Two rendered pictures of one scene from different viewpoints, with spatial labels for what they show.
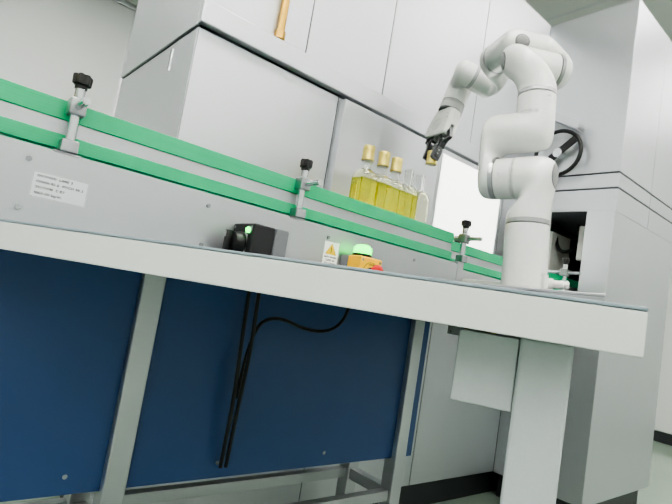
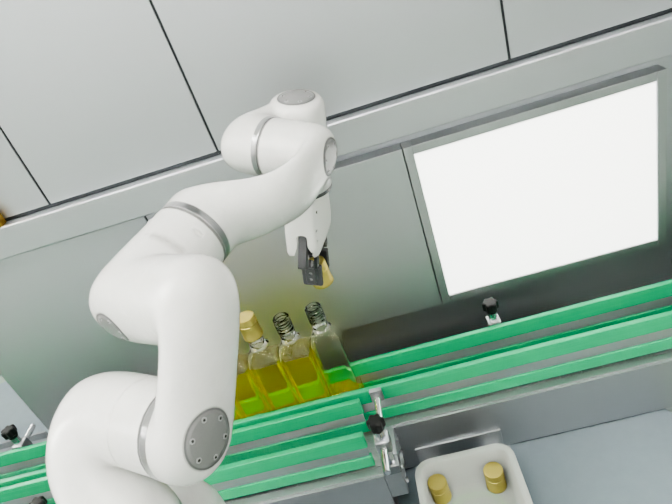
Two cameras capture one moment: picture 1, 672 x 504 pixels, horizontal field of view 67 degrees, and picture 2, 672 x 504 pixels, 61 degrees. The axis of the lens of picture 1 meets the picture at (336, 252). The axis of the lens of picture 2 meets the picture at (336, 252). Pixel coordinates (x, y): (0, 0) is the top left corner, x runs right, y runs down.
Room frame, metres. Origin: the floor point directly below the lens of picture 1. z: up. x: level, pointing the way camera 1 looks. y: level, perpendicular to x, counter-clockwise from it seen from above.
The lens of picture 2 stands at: (1.08, -0.86, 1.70)
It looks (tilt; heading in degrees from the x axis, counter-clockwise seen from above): 31 degrees down; 48
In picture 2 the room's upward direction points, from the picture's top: 20 degrees counter-clockwise
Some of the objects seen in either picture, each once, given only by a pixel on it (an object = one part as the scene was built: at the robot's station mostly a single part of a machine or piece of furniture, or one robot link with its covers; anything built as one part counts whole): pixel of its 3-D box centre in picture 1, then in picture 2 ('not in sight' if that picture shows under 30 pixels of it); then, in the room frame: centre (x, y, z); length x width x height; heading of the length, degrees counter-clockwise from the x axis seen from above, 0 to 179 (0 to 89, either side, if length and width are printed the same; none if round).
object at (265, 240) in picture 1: (257, 248); not in sight; (0.99, 0.15, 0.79); 0.08 x 0.08 x 0.08; 40
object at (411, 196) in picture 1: (402, 220); (309, 379); (1.52, -0.18, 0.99); 0.06 x 0.06 x 0.21; 39
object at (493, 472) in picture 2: not in sight; (494, 477); (1.58, -0.48, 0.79); 0.04 x 0.04 x 0.04
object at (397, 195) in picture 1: (388, 215); (279, 386); (1.48, -0.14, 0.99); 0.06 x 0.06 x 0.21; 41
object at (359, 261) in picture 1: (360, 273); not in sight; (1.17, -0.06, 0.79); 0.07 x 0.07 x 0.07; 40
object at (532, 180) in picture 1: (525, 191); not in sight; (1.13, -0.40, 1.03); 0.13 x 0.10 x 0.16; 56
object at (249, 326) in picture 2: (396, 165); (249, 325); (1.48, -0.14, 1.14); 0.04 x 0.04 x 0.04
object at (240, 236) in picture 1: (232, 241); not in sight; (0.95, 0.20, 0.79); 0.04 x 0.03 x 0.04; 40
